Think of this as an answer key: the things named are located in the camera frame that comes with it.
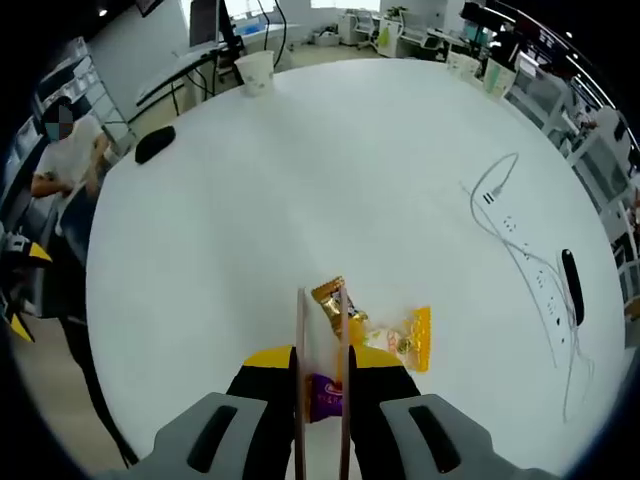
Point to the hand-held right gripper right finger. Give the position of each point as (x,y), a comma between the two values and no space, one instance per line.
(385,415)

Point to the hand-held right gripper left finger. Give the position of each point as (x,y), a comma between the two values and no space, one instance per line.
(260,420)

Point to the purple food packet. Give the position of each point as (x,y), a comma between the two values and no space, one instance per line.
(327,400)

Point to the yellow food packet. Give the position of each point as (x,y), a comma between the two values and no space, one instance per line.
(400,340)

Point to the gold food packet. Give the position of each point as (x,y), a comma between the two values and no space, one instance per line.
(327,300)

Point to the black oval pouch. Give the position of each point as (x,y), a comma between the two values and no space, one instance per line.
(155,144)

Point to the white storage shelf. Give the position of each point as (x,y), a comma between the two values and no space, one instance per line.
(100,90)

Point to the small side desk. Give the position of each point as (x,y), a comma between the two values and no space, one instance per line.
(170,75)

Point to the black slim device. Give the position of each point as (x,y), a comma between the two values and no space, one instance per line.
(572,287)

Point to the large display screen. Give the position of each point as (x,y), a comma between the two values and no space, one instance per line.
(147,6)

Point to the patterned white paper cup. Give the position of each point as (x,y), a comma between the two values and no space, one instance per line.
(255,75)

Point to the dark computer monitor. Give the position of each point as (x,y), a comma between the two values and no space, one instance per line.
(202,22)

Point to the tall lidded drink cup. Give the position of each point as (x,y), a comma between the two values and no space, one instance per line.
(499,80)

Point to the plain white cup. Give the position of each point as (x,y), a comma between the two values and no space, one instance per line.
(460,66)

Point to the potted plant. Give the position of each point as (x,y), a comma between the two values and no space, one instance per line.
(398,12)

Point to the black monitor on tripod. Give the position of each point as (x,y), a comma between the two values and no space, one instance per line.
(477,14)

